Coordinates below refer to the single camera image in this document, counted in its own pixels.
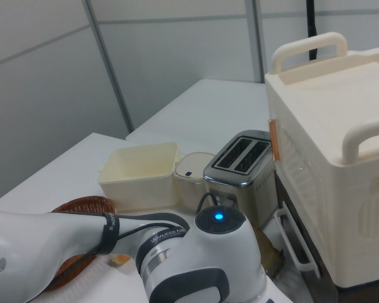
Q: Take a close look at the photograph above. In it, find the small white lidded bin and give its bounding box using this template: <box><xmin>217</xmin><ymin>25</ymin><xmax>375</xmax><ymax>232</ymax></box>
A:
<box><xmin>174</xmin><ymin>151</ymin><xmax>216</xmax><ymax>211</ymax></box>

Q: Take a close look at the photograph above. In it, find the silver cream toaster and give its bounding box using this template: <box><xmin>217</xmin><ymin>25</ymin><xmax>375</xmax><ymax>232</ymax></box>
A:
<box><xmin>203</xmin><ymin>129</ymin><xmax>277</xmax><ymax>229</ymax></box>

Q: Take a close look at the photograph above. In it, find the cream open plastic box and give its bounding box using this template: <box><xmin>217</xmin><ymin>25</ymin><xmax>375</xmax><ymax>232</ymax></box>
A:
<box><xmin>97</xmin><ymin>141</ymin><xmax>181</xmax><ymax>212</ymax></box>

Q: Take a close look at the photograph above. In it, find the brown wicker basket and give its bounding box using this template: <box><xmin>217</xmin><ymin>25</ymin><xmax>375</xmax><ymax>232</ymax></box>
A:
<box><xmin>47</xmin><ymin>195</ymin><xmax>116</xmax><ymax>292</ymax></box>

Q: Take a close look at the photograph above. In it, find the cream cake slice orange filling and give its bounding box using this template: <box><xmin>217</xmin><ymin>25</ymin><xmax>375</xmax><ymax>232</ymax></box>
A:
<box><xmin>109</xmin><ymin>253</ymin><xmax>132</xmax><ymax>266</ymax></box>

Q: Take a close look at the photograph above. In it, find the brown toast slice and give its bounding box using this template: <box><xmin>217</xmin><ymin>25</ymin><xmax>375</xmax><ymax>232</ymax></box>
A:
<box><xmin>253</xmin><ymin>226</ymin><xmax>287</xmax><ymax>279</ymax></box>

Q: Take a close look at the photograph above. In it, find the dark brown drawer unit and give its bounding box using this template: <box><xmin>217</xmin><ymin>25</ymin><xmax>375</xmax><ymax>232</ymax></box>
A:
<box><xmin>273</xmin><ymin>172</ymin><xmax>339</xmax><ymax>287</ymax></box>

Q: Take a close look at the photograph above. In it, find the black pole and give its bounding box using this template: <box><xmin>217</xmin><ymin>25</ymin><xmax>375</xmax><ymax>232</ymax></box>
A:
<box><xmin>304</xmin><ymin>0</ymin><xmax>319</xmax><ymax>61</ymax></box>

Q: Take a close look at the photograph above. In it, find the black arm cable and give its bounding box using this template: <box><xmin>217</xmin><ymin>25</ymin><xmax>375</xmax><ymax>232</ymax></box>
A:
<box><xmin>85</xmin><ymin>192</ymin><xmax>241</xmax><ymax>255</ymax></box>

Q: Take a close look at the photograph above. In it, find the black velcro strap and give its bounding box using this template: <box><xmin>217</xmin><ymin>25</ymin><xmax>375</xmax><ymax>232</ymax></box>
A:
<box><xmin>97</xmin><ymin>212</ymin><xmax>120</xmax><ymax>255</ymax></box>

